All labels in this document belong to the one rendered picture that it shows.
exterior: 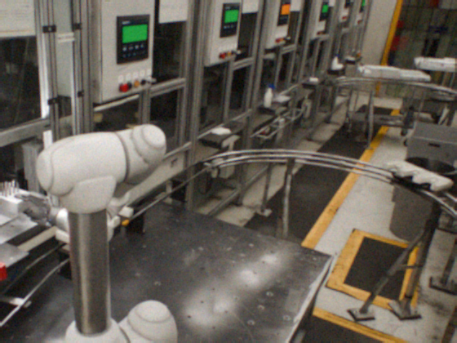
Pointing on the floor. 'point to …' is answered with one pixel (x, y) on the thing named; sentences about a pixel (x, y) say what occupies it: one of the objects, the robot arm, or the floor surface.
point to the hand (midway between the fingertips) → (23, 202)
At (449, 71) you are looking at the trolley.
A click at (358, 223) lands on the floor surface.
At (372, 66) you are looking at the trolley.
